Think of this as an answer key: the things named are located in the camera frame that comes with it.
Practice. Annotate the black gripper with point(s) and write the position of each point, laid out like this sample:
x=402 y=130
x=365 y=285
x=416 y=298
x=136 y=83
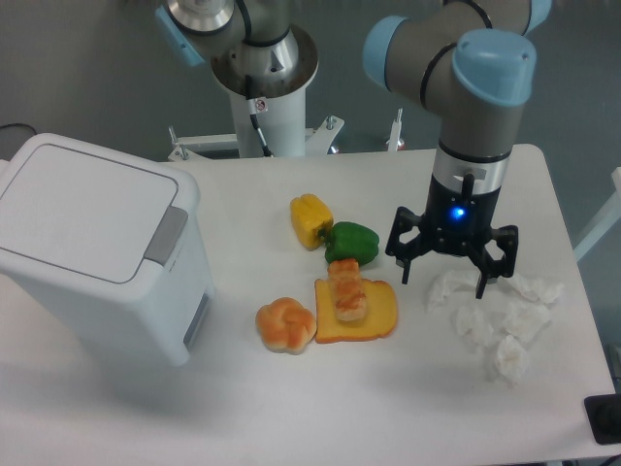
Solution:
x=458 y=218

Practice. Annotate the crumpled white tissue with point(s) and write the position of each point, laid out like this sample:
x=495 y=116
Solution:
x=524 y=320
x=536 y=289
x=508 y=362
x=471 y=321
x=447 y=283

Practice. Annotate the green bell pepper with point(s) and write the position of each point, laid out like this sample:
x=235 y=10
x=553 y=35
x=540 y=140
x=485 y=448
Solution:
x=349 y=240

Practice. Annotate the round knotted bread roll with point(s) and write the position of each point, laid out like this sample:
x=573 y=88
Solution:
x=285 y=325

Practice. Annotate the white table clamp bracket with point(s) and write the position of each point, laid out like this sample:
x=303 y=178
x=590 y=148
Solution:
x=395 y=141

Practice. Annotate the crumpled white tissue middle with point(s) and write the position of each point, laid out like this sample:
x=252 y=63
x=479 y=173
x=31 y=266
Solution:
x=471 y=321

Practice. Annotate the crumpled white tissue top right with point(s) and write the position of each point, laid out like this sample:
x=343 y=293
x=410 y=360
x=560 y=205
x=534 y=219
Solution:
x=536 y=289

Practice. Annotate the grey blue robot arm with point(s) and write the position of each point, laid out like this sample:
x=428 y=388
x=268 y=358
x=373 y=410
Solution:
x=471 y=64

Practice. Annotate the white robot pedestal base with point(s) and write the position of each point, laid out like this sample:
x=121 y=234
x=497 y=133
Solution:
x=267 y=91

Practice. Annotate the crumpled white tissue left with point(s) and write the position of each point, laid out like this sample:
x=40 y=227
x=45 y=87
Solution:
x=447 y=283

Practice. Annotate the crumpled white tissue bottom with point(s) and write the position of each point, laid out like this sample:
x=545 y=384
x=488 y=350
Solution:
x=508 y=362

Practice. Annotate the orange toast slice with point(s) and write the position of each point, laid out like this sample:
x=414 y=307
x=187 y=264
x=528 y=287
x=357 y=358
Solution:
x=379 y=322

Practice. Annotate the yellow bell pepper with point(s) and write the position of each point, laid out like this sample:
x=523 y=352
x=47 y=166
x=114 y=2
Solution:
x=311 y=220

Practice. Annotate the white push-top trash can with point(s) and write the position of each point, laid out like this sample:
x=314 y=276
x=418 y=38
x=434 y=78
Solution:
x=109 y=243

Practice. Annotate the black device table corner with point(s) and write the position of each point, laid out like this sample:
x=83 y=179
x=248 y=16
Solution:
x=603 y=412

